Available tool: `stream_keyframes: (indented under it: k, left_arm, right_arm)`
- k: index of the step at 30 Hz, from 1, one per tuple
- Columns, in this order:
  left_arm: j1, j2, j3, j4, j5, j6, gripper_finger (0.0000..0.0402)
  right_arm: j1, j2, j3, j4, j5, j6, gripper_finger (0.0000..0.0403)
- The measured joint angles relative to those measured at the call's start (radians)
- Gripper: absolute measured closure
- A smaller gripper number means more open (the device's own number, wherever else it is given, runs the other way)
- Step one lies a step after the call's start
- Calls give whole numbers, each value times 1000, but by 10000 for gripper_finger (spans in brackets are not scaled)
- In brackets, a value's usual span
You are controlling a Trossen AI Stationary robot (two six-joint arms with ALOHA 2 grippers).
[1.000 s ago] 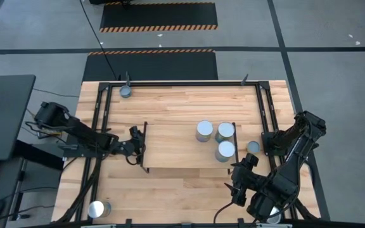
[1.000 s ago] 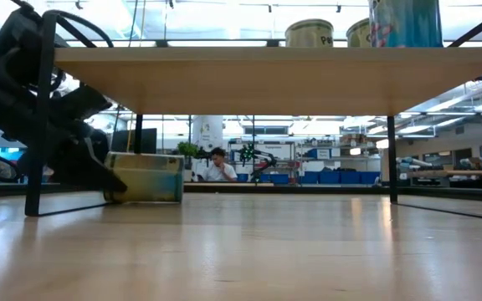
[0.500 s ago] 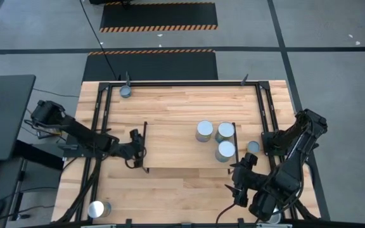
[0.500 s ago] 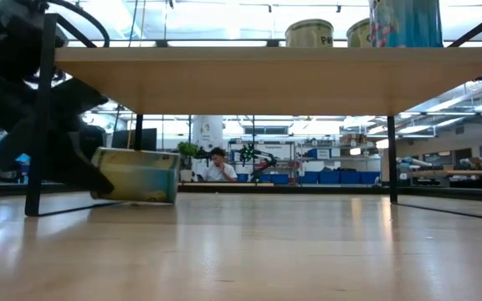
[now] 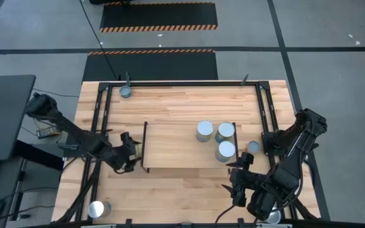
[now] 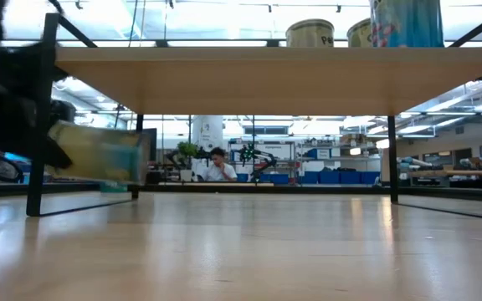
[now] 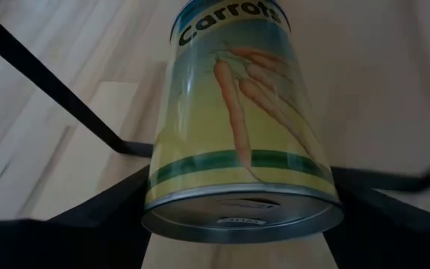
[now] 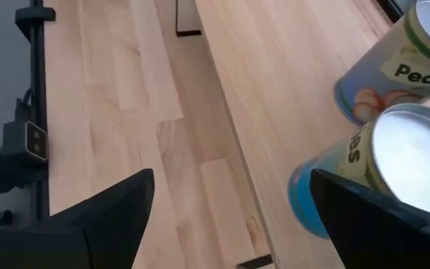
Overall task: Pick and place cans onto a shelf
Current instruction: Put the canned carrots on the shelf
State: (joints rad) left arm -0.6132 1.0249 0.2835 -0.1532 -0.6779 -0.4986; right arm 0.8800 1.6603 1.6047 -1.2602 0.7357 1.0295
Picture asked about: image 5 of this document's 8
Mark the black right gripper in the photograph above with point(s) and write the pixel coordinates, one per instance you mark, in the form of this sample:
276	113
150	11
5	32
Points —
242	182

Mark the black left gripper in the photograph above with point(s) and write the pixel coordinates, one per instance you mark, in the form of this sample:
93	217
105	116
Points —
124	155

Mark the yellow carrots tin can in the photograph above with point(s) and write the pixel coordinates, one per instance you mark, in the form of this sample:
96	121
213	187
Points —
139	150

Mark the teal cherries tin can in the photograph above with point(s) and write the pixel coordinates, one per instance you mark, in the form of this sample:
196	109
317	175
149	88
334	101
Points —
226	149

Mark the short orange labelled can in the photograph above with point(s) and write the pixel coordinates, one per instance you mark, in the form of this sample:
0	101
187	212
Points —
253	147

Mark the teal labelled tin can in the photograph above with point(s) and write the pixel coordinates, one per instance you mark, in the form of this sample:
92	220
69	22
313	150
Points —
226	130

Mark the blue peaches tin can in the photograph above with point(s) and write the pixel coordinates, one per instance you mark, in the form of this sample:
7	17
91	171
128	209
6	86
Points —
204	128

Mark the tomatoes tin can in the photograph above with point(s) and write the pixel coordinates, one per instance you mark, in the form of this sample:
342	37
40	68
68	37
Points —
275	218
96	209

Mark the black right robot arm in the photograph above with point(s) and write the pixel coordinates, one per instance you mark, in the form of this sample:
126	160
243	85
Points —
279	182

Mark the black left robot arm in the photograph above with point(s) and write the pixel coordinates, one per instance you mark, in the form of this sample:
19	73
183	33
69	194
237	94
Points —
71	127

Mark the wooden shelf with black legs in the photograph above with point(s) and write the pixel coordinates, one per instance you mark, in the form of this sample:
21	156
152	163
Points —
170	145

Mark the small teal tin can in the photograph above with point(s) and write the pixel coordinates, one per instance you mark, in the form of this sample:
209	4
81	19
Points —
125	92

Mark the silver aluminium profile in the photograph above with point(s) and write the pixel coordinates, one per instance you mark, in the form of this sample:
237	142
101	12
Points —
284	226
100	226

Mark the black hazard striped floor mat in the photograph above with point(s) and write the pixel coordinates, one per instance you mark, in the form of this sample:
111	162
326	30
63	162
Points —
157	66
157	16

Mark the black power adapter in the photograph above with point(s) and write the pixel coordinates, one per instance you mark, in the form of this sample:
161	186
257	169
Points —
47	133

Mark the black desk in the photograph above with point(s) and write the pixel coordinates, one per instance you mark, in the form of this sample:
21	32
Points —
8	126

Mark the grey keyboard desk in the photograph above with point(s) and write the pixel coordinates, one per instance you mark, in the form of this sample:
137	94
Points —
5	171

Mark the white floor scrap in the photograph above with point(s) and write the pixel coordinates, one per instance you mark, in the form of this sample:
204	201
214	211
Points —
357	42

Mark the black frame clamp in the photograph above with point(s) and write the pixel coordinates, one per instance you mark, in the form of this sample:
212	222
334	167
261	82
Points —
240	221
128	222

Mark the black table frame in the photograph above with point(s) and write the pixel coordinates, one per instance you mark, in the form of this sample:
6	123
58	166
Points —
182	84

